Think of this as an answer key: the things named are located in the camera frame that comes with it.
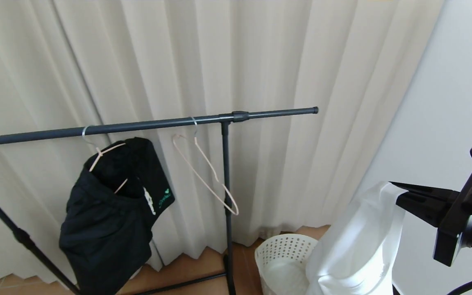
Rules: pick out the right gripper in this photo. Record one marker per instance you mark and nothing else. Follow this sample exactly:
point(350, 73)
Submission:
point(449, 237)

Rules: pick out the white garment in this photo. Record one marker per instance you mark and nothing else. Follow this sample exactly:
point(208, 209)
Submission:
point(355, 246)

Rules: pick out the pink clothes hanger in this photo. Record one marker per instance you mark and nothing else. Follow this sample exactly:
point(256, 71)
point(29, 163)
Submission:
point(195, 129)
point(113, 147)

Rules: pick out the white laundry basket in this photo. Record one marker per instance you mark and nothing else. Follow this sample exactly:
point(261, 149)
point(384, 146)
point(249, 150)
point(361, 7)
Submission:
point(277, 250)

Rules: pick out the black clothes rack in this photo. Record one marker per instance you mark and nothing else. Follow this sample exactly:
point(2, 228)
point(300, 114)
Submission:
point(137, 125)

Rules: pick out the white curtain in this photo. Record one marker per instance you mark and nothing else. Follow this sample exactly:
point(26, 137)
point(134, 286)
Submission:
point(260, 53)

